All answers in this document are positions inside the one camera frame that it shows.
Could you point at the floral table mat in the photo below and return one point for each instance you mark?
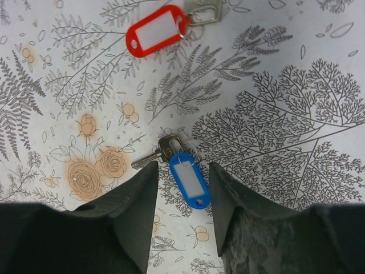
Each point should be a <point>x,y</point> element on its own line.
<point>273,93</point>

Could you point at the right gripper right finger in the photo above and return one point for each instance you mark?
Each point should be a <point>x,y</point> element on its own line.
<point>256,235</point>

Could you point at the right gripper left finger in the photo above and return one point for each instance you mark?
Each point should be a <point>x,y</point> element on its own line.
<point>111,234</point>

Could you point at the blue key tag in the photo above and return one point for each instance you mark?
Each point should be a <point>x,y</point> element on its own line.
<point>184,169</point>

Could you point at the red key tag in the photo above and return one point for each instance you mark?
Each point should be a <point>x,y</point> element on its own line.
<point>168,25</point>

